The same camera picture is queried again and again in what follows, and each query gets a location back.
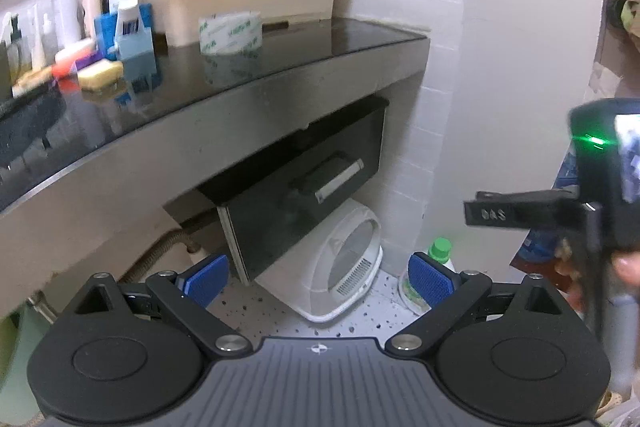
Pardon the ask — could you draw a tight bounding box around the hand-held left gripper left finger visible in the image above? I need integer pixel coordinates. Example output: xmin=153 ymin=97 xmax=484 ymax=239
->
xmin=65 ymin=253 xmax=253 ymax=356

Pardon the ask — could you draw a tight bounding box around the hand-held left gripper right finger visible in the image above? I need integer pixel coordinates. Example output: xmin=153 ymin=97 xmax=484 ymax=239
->
xmin=384 ymin=252 xmax=568 ymax=355

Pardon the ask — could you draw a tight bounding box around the black drawer with silver handle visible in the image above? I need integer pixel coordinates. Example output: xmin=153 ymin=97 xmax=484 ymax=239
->
xmin=197 ymin=96 xmax=391 ymax=284

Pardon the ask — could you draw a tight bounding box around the clear green-printed tape roll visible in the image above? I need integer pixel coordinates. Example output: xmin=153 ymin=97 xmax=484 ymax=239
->
xmin=199 ymin=11 xmax=263 ymax=56

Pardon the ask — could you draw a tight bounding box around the person's right hand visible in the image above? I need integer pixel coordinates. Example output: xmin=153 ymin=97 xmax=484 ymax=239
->
xmin=553 ymin=241 xmax=640 ymax=313

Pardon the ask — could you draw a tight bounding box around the green capped bottle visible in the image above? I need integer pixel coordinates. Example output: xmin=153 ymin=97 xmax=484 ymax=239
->
xmin=399 ymin=238 xmax=457 ymax=315

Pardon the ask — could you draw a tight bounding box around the white cat litter box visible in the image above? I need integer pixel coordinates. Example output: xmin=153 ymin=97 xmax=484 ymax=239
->
xmin=255 ymin=199 xmax=384 ymax=323

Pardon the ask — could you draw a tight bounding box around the blue printed bag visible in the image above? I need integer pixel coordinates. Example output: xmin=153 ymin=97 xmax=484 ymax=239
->
xmin=510 ymin=227 xmax=567 ymax=279

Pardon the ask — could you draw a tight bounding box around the green plastic basin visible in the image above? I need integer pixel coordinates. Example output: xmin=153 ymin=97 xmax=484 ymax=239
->
xmin=0 ymin=302 xmax=61 ymax=427

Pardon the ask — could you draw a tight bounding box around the yellow soap bar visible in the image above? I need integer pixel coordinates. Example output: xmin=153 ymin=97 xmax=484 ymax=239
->
xmin=77 ymin=59 xmax=124 ymax=92

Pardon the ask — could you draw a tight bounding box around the black sink basin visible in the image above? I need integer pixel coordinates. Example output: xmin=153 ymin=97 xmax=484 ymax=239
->
xmin=0 ymin=92 xmax=69 ymax=168

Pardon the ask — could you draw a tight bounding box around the light blue box with tube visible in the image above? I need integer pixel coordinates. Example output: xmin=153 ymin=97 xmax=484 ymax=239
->
xmin=114 ymin=27 xmax=156 ymax=64

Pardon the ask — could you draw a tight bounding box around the purple soap dish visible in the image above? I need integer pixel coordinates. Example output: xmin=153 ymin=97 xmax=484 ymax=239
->
xmin=72 ymin=52 xmax=104 ymax=70

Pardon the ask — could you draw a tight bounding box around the white soap bar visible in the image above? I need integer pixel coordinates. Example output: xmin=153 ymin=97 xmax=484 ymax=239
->
xmin=54 ymin=38 xmax=96 ymax=65

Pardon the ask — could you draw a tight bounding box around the wooden soap dish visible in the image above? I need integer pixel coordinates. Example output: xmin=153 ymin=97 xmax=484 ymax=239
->
xmin=12 ymin=67 xmax=54 ymax=89

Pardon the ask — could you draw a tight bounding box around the white toothpaste tube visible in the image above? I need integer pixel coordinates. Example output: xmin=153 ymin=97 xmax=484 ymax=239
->
xmin=115 ymin=0 xmax=141 ymax=38

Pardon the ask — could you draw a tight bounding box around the white cosmetic tube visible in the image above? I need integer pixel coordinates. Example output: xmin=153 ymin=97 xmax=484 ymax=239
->
xmin=30 ymin=4 xmax=56 ymax=70

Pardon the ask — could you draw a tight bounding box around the white spray bottle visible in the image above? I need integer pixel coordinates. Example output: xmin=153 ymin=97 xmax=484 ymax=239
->
xmin=50 ymin=0 xmax=82 ymax=50

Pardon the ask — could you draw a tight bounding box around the corrugated drain hose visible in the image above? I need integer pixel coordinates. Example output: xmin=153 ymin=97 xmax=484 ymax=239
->
xmin=117 ymin=227 xmax=203 ymax=285

